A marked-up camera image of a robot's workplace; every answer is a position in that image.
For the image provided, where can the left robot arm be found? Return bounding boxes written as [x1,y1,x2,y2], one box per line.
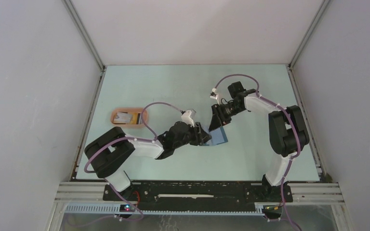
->
[84,121,212,201]

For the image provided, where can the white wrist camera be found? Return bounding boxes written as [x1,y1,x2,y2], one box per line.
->
[210,88,219,100]
[181,109,196,127]

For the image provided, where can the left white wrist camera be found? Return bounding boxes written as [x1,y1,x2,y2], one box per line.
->
[181,109,196,127]

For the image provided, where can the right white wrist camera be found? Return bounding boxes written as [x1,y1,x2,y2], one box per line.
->
[210,88,219,100]

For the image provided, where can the pink oval tray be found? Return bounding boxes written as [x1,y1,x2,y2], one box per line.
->
[110,107,148,128]

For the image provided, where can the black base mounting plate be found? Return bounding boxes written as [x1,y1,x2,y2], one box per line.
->
[121,180,293,212]

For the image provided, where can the blue leather card holder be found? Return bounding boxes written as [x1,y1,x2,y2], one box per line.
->
[202,126,228,146]

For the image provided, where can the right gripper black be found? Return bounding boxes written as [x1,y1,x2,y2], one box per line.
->
[209,102,244,132]

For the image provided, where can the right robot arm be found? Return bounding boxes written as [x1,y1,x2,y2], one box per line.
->
[209,81,309,201]

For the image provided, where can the silver credit card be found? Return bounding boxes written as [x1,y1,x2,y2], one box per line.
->
[113,112,132,124]

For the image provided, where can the yellow black credit card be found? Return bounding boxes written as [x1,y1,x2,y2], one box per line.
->
[130,112,142,125]

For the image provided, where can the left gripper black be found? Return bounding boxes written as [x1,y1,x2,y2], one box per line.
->
[173,122,211,149]

